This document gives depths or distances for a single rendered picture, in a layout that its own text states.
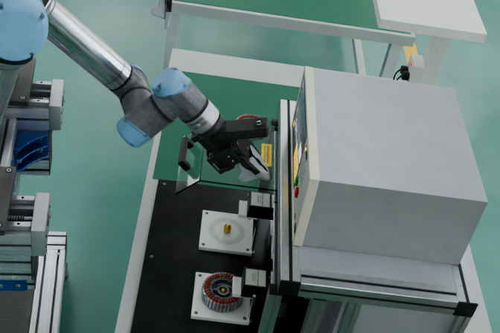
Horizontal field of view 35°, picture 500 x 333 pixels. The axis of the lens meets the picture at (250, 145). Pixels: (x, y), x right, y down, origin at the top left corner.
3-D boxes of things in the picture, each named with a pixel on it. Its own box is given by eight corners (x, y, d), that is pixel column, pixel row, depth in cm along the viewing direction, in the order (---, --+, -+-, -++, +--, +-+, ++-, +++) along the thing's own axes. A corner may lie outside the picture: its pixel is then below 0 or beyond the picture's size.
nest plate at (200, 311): (190, 318, 201) (190, 315, 200) (195, 274, 212) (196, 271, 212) (248, 325, 202) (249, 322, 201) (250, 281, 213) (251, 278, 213)
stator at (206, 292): (198, 310, 202) (199, 300, 199) (203, 277, 211) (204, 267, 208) (241, 316, 202) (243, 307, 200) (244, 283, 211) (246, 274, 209)
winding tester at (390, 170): (292, 245, 178) (309, 178, 165) (290, 128, 212) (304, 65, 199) (459, 266, 181) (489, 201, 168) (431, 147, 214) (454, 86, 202)
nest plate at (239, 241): (198, 250, 220) (199, 247, 219) (202, 212, 231) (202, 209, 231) (251, 256, 221) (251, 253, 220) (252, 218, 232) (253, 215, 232)
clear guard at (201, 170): (175, 194, 201) (177, 177, 198) (184, 136, 220) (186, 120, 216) (300, 210, 204) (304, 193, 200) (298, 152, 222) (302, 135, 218)
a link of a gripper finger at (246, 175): (252, 187, 187) (228, 163, 182) (272, 176, 185) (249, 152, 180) (252, 196, 184) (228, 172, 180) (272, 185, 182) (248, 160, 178)
